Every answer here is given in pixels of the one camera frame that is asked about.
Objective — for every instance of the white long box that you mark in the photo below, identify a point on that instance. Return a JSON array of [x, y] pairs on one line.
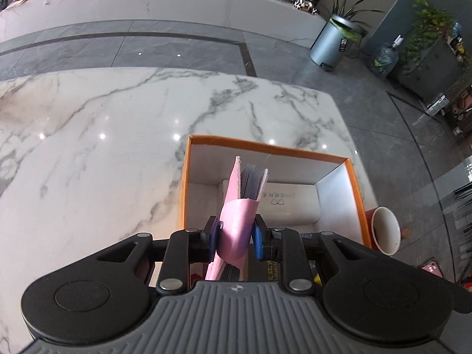
[[295, 206]]

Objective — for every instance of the small brown round object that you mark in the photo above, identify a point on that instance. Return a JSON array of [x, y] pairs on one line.
[[405, 232]]

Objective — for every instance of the smartphone with pink case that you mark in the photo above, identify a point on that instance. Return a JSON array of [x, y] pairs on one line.
[[431, 268]]

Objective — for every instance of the red mug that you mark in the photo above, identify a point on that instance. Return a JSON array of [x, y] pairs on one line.
[[385, 228]]

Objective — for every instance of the silver trash can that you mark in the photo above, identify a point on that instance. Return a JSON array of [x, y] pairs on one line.
[[328, 44]]

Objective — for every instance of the clear acrylic stand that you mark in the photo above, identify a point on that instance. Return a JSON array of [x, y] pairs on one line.
[[437, 105]]

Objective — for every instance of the pink card wallet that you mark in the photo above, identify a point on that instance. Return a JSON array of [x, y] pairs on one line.
[[232, 221]]

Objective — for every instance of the clear water jug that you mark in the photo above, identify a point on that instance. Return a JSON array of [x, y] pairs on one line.
[[385, 59]]

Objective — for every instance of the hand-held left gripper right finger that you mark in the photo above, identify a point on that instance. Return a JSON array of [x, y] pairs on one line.
[[260, 239]]

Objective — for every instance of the black square box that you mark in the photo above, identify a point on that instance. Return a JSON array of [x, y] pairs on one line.
[[267, 271]]

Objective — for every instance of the long leaf potted plant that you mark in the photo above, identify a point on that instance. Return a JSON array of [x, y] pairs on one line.
[[346, 11]]

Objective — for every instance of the orange cardboard box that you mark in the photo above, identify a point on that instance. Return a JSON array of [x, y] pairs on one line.
[[258, 162]]

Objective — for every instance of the ivy plant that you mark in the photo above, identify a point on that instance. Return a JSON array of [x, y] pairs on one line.
[[427, 25]]

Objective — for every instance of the black and white toy cow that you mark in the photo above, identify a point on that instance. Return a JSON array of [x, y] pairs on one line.
[[305, 4]]

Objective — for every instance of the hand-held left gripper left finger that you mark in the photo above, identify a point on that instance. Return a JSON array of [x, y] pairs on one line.
[[212, 236]]

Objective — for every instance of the grey cabinet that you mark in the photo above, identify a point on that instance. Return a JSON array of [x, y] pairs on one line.
[[431, 70]]

